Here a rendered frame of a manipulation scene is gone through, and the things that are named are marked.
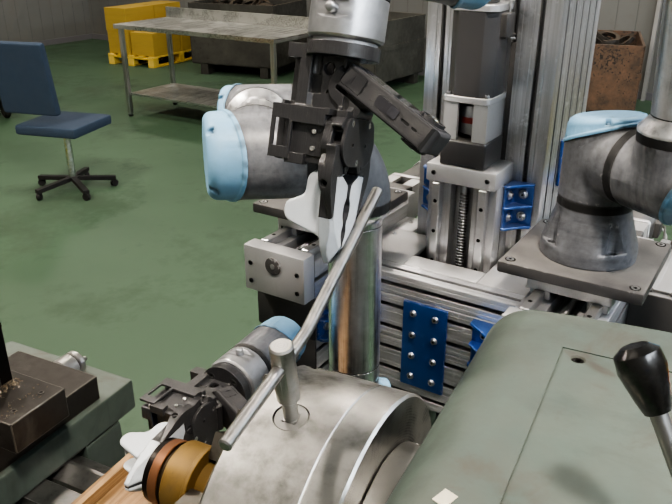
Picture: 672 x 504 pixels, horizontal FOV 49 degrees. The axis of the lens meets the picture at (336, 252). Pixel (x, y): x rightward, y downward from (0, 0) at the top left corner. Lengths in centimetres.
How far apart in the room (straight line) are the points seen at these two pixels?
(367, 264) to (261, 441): 38
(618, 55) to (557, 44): 566
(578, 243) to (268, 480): 69
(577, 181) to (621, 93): 589
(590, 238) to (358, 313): 39
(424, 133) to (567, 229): 56
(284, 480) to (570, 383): 28
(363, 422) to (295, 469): 7
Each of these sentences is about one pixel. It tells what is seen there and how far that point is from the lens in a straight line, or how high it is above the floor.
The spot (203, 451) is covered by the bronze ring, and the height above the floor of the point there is 113.
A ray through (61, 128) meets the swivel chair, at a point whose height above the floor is 49.
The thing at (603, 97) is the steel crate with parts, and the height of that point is 26.
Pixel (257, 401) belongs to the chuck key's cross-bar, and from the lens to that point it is 61.
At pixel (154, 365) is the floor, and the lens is 312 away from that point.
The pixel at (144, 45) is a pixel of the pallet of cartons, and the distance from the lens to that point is 993.
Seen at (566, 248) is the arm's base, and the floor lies 119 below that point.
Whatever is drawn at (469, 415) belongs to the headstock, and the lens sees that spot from 67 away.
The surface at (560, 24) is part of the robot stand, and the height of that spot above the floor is 150.
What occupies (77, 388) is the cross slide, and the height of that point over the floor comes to 97.
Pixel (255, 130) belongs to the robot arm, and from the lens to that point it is 92.
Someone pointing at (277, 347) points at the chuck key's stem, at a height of 132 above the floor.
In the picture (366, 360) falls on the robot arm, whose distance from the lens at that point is 106.
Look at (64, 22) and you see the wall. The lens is 1253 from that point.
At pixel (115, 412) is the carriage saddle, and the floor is 89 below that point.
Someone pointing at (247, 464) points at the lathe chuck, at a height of 121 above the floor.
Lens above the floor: 165
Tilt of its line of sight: 24 degrees down
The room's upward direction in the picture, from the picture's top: straight up
